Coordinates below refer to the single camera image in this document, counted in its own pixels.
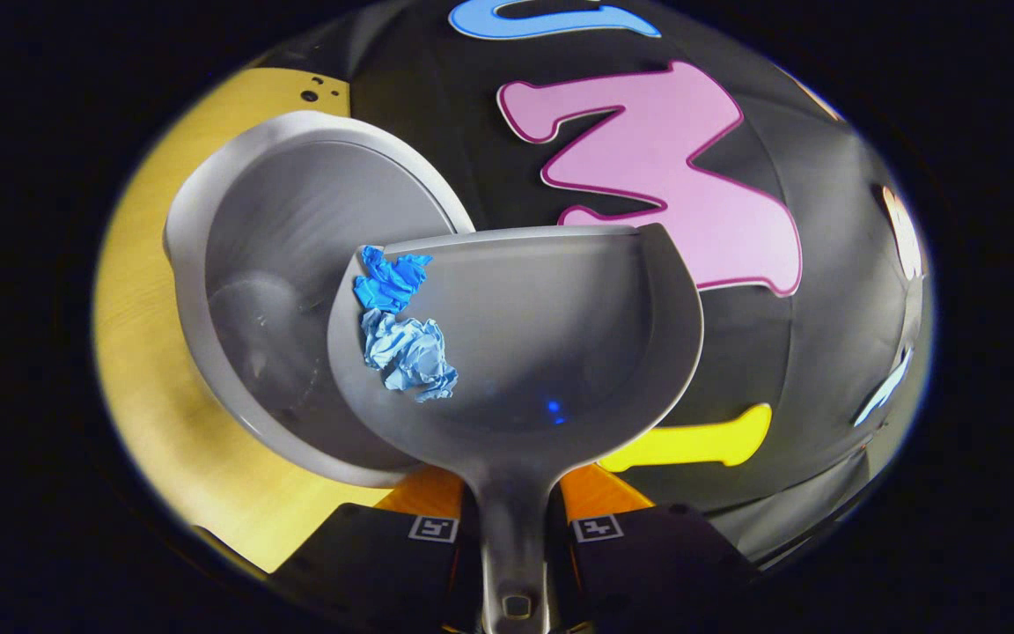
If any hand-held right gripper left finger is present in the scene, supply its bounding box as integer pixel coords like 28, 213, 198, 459
272, 465, 485, 631

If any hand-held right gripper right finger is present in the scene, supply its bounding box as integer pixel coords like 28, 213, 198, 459
546, 463, 761, 630

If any light blue paper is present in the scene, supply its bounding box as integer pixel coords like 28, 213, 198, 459
361, 308, 460, 403

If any grey dustpan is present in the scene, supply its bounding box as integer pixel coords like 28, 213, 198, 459
327, 223, 705, 634

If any bright blue paper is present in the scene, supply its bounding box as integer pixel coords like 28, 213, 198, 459
354, 246, 434, 314

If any grey ribbed garbage bin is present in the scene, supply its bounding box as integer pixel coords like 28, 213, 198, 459
164, 110, 478, 490

